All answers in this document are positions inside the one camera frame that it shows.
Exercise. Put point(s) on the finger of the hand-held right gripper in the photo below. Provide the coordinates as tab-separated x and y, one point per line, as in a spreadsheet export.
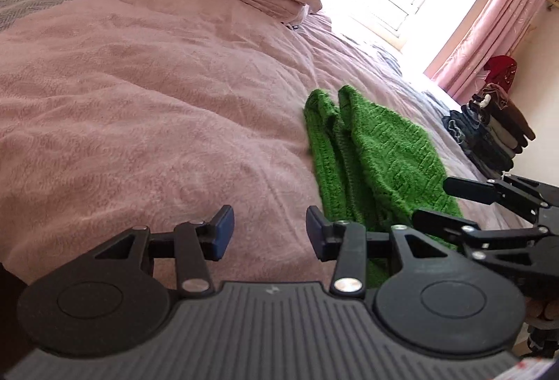
436	220
469	190

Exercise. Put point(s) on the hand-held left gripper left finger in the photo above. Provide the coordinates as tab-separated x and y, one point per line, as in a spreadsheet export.
224	227

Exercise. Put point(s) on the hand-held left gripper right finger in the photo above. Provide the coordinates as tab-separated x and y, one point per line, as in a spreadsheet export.
312	228

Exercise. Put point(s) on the green knit sweater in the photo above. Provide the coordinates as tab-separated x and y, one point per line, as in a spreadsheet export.
384	153

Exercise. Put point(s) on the stack of folded clothes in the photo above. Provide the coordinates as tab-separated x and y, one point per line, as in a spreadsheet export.
493	135

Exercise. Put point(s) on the red cloth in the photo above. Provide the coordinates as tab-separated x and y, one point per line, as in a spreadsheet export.
500	72

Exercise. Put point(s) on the pink and grey textured blanket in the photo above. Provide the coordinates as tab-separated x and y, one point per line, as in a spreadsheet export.
131	100

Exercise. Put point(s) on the pink curtain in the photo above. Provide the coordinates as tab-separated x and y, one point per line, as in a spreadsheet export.
489	22

